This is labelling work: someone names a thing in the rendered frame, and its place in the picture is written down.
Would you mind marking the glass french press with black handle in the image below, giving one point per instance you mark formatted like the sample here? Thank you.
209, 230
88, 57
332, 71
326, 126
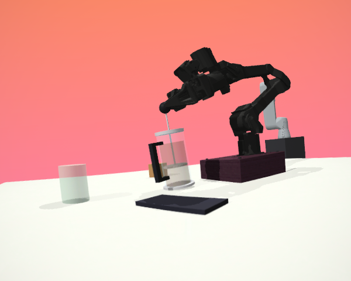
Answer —
173, 157

